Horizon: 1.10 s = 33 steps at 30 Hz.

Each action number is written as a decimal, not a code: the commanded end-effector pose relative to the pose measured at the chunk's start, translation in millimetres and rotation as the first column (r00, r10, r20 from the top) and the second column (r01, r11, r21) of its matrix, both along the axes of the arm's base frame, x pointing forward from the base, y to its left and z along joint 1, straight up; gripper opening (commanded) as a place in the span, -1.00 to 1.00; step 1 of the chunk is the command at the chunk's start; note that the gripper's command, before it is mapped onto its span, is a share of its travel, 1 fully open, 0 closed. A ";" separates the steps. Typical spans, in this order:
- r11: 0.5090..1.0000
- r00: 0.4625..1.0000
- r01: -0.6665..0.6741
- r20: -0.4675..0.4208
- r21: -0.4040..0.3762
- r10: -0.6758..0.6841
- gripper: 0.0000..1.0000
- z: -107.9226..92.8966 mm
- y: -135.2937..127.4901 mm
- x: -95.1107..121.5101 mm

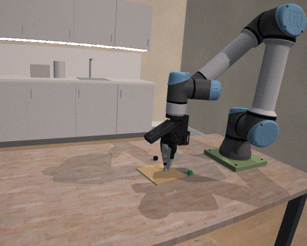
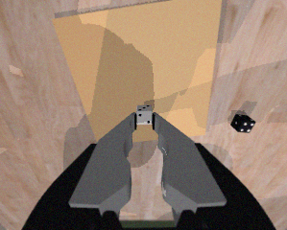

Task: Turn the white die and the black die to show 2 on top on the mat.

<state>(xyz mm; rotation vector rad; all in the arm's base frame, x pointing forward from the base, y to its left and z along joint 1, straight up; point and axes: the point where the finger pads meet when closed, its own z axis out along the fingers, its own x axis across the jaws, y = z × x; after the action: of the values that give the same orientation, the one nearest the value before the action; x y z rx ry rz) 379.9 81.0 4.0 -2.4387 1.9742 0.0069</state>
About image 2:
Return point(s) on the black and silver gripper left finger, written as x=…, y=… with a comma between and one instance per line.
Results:
x=98, y=180

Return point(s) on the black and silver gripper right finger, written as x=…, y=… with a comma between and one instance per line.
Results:
x=194, y=179

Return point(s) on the tan flat mat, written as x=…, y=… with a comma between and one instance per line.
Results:
x=160, y=54

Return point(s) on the black die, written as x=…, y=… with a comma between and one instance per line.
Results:
x=242, y=123

